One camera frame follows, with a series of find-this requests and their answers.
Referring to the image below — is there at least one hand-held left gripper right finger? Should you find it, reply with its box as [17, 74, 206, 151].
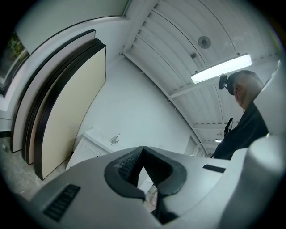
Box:
[142, 147, 188, 197]

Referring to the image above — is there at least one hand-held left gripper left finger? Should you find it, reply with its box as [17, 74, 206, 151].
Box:
[104, 146, 146, 200]

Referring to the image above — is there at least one white sink cabinet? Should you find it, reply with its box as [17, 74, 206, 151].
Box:
[65, 127, 117, 171]

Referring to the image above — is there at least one white door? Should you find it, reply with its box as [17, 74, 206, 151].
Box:
[184, 135, 198, 156]

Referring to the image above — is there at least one cream board with black edge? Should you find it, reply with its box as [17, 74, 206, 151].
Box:
[34, 42, 107, 181]

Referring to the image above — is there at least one black stand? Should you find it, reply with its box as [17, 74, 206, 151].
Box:
[224, 117, 234, 135]

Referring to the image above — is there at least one person's black shirt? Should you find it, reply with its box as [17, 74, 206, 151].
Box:
[213, 102, 270, 161]

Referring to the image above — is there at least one person's head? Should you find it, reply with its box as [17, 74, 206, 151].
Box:
[231, 70, 265, 110]

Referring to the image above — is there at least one long ceiling tube light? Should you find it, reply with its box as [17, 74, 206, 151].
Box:
[190, 53, 253, 85]

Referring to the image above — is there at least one round ceiling fixture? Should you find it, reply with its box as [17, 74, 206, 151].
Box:
[197, 35, 212, 49]

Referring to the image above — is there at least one window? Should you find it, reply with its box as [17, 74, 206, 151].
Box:
[0, 31, 30, 97]

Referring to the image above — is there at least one white board with black frame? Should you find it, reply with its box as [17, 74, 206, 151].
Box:
[10, 28, 97, 154]

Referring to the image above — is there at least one black head-worn camera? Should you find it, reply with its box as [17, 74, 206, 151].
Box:
[219, 73, 235, 96]

